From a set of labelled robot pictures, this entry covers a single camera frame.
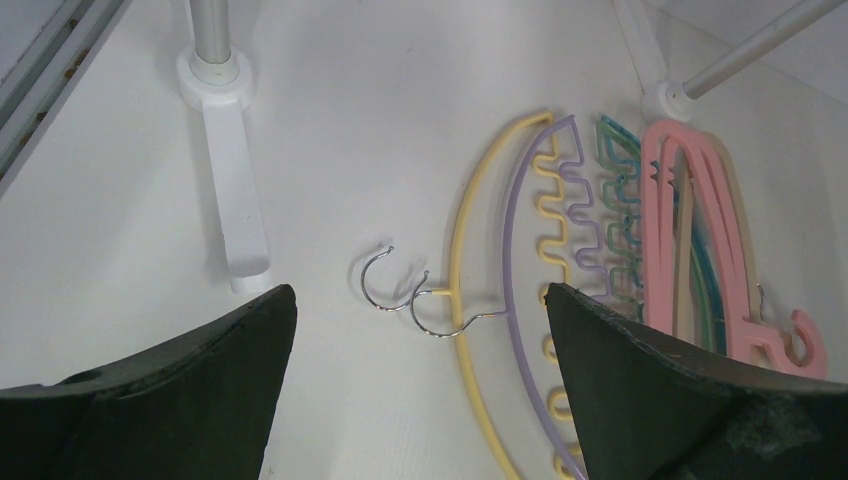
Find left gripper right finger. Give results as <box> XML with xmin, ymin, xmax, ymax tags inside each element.
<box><xmin>546</xmin><ymin>283</ymin><xmax>847</xmax><ymax>479</ymax></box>

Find left rack foot white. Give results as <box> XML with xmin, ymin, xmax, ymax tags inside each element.
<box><xmin>176</xmin><ymin>46</ymin><xmax>273</xmax><ymax>294</ymax></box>

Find right white rack post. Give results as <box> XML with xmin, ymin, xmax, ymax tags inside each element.
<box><xmin>681</xmin><ymin>0</ymin><xmax>846</xmax><ymax>100</ymax></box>

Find beige plastic hanger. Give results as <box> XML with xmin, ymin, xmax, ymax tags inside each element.
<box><xmin>673</xmin><ymin>131</ymin><xmax>764</xmax><ymax>353</ymax></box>

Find yellow wire hanger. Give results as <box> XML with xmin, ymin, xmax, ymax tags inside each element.
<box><xmin>351</xmin><ymin>111</ymin><xmax>584</xmax><ymax>480</ymax></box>

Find green wire hanger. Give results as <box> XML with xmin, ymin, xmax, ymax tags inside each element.
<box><xmin>594</xmin><ymin>117</ymin><xmax>717</xmax><ymax>352</ymax></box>

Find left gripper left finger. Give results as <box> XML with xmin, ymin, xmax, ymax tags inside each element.
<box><xmin>1</xmin><ymin>284</ymin><xmax>297</xmax><ymax>479</ymax></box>

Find left aluminium frame post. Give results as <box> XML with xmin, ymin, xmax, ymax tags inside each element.
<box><xmin>1</xmin><ymin>1</ymin><xmax>125</xmax><ymax>191</ymax></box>

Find blue wire hanger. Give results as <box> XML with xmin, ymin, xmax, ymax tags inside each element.
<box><xmin>599</xmin><ymin>113</ymin><xmax>729</xmax><ymax>356</ymax></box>

